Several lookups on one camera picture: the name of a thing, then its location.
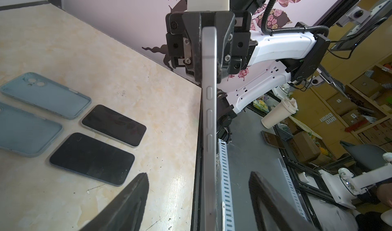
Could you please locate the black corrugated cable conduit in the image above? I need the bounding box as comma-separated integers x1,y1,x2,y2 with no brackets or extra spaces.
261,0,330,37

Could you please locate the light blue phone case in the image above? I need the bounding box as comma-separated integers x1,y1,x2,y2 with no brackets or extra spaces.
1,72,91,120
1,103,63,158

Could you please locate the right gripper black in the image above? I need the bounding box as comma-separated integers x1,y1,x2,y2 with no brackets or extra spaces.
165,11,256,84

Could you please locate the phone on grey bench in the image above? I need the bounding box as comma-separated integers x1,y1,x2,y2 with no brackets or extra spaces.
261,131,285,149

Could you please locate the wooden shelf with boxes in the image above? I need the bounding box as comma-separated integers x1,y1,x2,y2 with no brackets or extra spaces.
293,54,392,158

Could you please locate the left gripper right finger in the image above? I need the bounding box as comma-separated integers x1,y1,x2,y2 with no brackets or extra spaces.
249,171,317,231

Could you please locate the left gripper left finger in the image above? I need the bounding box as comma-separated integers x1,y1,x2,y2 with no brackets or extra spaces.
81,173,149,231

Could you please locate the white slotted cable duct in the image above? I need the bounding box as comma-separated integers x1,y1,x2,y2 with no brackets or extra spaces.
218,139,235,231

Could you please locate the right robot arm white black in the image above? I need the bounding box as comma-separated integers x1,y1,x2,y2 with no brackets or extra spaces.
165,0,330,139

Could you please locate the white paper cup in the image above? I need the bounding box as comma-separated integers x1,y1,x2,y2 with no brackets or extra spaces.
261,97,298,129

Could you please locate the black smartphone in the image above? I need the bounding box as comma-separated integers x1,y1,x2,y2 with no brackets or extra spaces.
201,27,217,231
49,133,135,186
81,104,147,147

